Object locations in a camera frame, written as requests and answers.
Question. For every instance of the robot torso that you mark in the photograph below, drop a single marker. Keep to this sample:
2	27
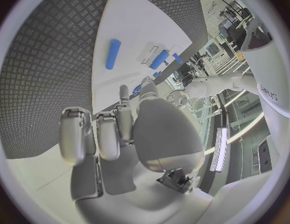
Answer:
268	69

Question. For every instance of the blue block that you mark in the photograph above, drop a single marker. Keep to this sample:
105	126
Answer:
136	90

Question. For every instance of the grey vented machine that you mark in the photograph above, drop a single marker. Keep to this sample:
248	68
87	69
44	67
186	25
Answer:
214	48

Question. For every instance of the long blue cylinder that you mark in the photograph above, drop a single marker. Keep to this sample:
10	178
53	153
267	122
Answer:
113	54

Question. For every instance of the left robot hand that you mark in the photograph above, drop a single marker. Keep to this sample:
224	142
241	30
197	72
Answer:
179	98

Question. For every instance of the black frame desk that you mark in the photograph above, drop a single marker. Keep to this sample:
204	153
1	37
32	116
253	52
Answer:
238	13

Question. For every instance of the short blue cylinder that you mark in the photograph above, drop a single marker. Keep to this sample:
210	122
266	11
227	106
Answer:
177	58

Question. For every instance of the white task board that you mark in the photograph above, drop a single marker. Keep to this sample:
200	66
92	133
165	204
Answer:
135	33

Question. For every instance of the thick blue cylinder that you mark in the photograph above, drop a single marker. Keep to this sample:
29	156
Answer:
159	59

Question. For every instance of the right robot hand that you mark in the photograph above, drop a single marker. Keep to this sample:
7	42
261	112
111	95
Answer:
168	134

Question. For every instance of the blue plug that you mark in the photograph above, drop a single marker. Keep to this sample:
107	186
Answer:
157	74

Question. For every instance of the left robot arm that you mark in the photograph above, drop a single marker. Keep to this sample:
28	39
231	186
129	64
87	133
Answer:
219	84

